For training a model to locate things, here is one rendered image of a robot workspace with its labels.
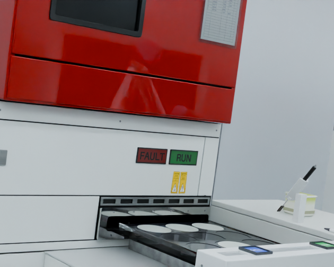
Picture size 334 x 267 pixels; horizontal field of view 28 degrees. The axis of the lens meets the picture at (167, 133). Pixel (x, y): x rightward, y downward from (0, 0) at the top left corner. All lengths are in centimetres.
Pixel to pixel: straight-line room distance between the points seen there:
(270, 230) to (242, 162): 247
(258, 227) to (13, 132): 81
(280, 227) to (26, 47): 91
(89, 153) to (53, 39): 35
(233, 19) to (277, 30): 251
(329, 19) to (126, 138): 331
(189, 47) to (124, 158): 39
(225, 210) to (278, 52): 260
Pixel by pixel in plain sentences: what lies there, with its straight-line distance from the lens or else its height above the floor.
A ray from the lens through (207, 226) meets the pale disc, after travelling 210.
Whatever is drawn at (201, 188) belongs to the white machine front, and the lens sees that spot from 219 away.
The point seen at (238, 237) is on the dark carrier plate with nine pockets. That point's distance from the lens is 200.
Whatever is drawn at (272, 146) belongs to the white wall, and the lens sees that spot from 470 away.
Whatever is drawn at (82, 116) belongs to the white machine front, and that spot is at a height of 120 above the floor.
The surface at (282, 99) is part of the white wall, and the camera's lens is 473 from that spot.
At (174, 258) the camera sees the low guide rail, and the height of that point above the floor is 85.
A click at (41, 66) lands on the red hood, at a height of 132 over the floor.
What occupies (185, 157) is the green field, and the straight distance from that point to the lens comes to 212.
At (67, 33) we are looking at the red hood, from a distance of 177.
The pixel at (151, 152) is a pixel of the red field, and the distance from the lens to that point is 203.
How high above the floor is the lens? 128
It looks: 3 degrees down
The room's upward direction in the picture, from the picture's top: 7 degrees clockwise
